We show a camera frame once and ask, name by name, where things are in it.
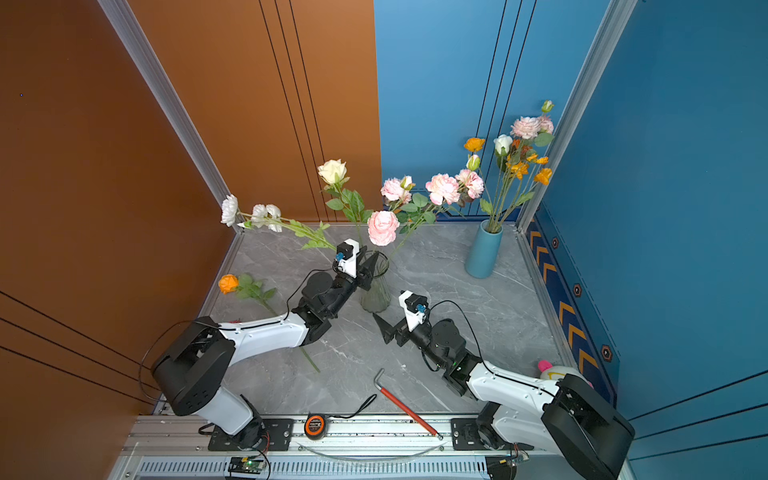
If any clear ribbed glass vase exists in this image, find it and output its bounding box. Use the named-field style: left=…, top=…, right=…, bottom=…
left=360, top=273, right=391, bottom=313

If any pink ranunculus flower stem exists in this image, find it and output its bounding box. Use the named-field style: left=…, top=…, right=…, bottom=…
left=367, top=176, right=416, bottom=258

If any blue ceramic cylinder vase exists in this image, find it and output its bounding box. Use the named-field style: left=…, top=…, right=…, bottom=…
left=465, top=220, right=503, bottom=279

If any cream rose flower stem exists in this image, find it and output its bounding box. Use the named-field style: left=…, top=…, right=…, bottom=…
left=317, top=159, right=373, bottom=260

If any yellow orange rose stem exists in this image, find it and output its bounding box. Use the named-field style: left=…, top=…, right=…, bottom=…
left=218, top=274, right=309, bottom=366

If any white ranunculus flower stem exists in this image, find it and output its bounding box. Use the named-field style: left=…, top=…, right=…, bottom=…
left=220, top=194, right=337, bottom=256

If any pink rose spray stem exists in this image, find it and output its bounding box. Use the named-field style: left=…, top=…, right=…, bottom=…
left=380, top=153, right=485, bottom=247

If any yellow poppy flower bunch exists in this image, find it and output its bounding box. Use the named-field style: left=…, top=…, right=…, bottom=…
left=499, top=147, right=553, bottom=230

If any white rose flower stem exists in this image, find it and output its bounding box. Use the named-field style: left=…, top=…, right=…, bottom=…
left=489, top=134, right=514, bottom=233

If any orange gerbera flower stem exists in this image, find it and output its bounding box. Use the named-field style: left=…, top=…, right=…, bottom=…
left=501, top=139, right=531, bottom=222

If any pink peony flower stem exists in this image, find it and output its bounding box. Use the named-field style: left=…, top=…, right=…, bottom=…
left=497, top=100, right=556, bottom=232

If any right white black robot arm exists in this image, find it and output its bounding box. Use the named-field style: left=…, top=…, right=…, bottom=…
left=373, top=314, right=635, bottom=479

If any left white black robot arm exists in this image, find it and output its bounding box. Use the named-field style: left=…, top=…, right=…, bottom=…
left=151, top=241, right=380, bottom=451

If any orange black tape measure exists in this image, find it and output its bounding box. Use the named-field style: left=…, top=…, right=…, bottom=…
left=304, top=413, right=328, bottom=441

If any panda plush toy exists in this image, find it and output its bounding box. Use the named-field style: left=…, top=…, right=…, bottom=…
left=537, top=360, right=585, bottom=380

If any green circuit board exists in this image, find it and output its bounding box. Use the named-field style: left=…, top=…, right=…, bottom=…
left=227, top=456, right=269, bottom=479

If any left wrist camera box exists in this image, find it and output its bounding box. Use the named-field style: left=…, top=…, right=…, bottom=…
left=334, top=239, right=360, bottom=279

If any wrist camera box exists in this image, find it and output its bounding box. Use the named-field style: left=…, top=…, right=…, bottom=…
left=398, top=290, right=429, bottom=332
left=334, top=239, right=360, bottom=279

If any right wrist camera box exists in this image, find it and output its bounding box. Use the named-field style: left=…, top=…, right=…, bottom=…
left=398, top=290, right=429, bottom=332

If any red handled hammer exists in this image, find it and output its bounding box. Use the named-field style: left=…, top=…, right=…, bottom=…
left=373, top=368, right=443, bottom=440

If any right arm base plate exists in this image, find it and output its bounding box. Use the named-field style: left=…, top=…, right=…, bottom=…
left=450, top=417, right=534, bottom=453

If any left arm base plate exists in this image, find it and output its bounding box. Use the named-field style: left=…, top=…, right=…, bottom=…
left=208, top=418, right=294, bottom=453

